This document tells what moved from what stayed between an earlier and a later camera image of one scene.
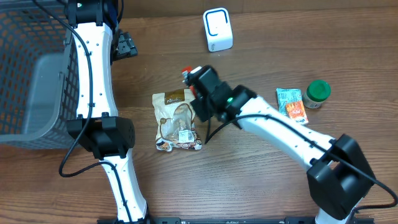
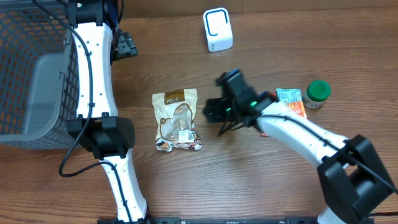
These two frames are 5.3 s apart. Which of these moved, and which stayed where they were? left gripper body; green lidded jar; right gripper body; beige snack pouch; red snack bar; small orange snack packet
Moved: right gripper body; red snack bar
Stayed: beige snack pouch; small orange snack packet; green lidded jar; left gripper body
